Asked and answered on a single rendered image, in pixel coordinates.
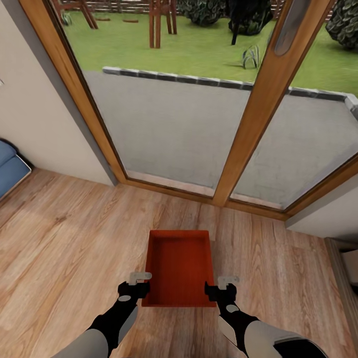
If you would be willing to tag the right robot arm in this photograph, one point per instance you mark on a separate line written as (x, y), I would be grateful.
(256, 338)

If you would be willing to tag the door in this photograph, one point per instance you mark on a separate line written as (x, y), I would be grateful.
(245, 104)

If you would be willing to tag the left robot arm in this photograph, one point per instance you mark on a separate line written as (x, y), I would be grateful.
(108, 330)

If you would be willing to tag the wood fireplace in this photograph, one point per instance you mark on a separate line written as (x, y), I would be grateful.
(344, 260)

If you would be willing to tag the sofa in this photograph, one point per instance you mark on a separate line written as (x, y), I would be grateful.
(13, 170)

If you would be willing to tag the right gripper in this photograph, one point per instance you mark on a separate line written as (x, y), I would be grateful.
(214, 293)

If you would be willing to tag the storage box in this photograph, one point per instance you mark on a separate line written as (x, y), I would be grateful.
(180, 263)

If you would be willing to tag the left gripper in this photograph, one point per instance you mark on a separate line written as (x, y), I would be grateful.
(140, 289)

